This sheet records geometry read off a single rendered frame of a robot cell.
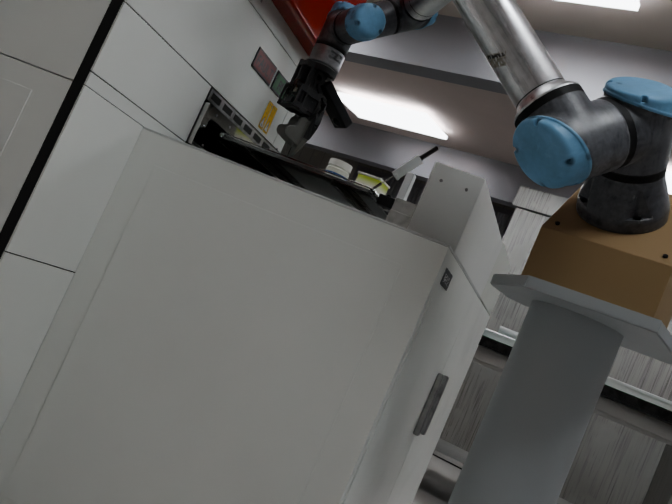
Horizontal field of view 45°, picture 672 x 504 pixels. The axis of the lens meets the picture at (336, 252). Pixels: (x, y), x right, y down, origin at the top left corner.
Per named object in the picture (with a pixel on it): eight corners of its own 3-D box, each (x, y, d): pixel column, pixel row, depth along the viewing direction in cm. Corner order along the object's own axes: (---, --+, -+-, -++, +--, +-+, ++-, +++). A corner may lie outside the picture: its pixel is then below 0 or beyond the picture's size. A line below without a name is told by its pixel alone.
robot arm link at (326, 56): (332, 60, 187) (352, 60, 181) (324, 78, 187) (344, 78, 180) (308, 43, 183) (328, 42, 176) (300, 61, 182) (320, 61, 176)
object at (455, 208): (404, 233, 141) (435, 160, 142) (443, 282, 193) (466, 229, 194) (454, 252, 138) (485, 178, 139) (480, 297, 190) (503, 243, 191)
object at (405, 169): (380, 196, 203) (401, 148, 204) (383, 200, 207) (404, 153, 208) (402, 204, 201) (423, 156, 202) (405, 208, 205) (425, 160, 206)
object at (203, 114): (185, 141, 167) (204, 100, 168) (257, 196, 209) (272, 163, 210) (192, 143, 167) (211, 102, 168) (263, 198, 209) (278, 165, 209)
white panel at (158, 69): (73, 80, 133) (174, -131, 137) (248, 203, 211) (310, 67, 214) (87, 85, 132) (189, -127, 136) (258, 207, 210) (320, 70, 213)
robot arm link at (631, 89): (685, 164, 131) (703, 85, 123) (624, 186, 126) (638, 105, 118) (630, 137, 140) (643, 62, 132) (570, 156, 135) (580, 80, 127)
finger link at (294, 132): (272, 147, 178) (289, 109, 179) (292, 159, 181) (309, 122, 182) (279, 148, 175) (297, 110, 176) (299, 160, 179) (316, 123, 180)
